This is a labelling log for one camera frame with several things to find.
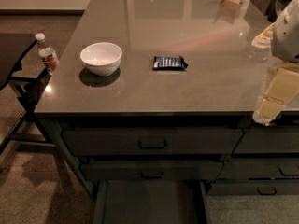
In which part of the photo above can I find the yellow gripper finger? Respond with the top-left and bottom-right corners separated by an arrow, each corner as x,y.
251,24 -> 274,49
252,66 -> 299,124

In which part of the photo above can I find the blue rxbar blueberry wrapper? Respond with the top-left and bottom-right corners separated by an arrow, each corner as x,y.
153,56 -> 188,70

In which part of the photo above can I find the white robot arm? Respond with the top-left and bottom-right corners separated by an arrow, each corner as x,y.
252,0 -> 299,124

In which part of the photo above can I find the top right drawer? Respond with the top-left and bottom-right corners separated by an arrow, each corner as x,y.
234,127 -> 299,154

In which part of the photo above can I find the middle right drawer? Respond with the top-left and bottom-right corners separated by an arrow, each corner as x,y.
219,160 -> 299,180

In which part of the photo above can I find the bottom right drawer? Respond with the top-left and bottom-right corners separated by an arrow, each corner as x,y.
206,180 -> 299,196

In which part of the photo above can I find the top left drawer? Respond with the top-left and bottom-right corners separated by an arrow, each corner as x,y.
62,127 -> 243,156

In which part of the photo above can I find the open bottom left drawer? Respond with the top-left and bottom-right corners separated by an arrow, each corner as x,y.
93,180 -> 211,224

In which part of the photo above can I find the middle left drawer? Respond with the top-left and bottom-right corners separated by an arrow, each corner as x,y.
80,160 -> 223,181

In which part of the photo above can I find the white ceramic bowl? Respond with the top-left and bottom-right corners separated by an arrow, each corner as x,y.
80,42 -> 122,77

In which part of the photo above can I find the clear plastic water bottle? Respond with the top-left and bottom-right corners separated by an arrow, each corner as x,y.
35,33 -> 59,75

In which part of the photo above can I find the dark chair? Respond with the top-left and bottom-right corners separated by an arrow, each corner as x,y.
0,32 -> 56,156

